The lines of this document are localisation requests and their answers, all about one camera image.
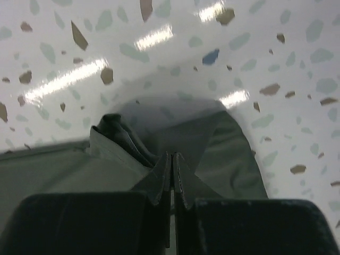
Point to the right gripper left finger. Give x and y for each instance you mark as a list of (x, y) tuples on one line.
[(136, 221)]

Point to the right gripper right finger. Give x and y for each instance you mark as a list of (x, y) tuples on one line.
[(209, 224)]

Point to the dark grey t shirt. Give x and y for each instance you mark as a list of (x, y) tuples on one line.
[(114, 158)]

